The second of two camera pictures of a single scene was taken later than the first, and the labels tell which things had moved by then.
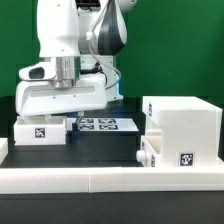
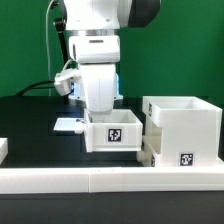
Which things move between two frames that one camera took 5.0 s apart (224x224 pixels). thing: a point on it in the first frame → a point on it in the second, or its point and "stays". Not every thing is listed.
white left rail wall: x=4 y=149 stays
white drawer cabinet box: x=190 y=128 stays
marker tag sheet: x=103 y=124 → x=65 y=124
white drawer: x=35 y=130 → x=118 y=131
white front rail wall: x=86 y=180 stays
